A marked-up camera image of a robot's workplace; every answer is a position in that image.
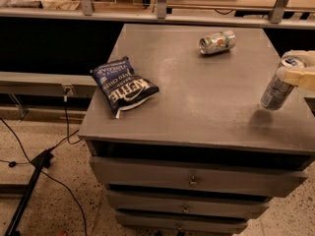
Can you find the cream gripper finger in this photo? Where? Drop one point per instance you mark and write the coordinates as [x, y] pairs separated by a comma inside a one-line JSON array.
[[307, 56], [303, 78]]

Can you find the blue Kettle chips bag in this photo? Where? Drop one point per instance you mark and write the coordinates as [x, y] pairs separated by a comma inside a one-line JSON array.
[[122, 87]]

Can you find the silver blue redbull can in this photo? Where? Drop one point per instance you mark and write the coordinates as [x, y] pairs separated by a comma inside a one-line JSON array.
[[277, 90]]

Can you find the grey metal shelf rail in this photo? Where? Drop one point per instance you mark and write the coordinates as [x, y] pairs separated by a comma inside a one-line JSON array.
[[212, 13]]

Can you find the middle drawer knob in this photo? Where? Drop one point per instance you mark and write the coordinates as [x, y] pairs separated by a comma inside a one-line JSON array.
[[185, 209]]

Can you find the black stand leg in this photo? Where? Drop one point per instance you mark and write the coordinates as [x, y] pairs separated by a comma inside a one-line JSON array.
[[25, 191]]

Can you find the grey drawer cabinet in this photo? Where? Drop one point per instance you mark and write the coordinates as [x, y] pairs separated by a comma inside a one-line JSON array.
[[206, 122]]

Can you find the silver soda can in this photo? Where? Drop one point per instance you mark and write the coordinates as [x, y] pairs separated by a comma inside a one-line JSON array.
[[217, 42]]

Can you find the drawer knob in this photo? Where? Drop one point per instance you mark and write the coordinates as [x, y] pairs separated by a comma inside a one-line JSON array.
[[193, 182], [185, 209]]

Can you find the top drawer knob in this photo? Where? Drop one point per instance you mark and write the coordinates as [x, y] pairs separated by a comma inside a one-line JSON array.
[[193, 182]]

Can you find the grey low bench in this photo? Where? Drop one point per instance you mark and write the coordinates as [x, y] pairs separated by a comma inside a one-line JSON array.
[[47, 84]]

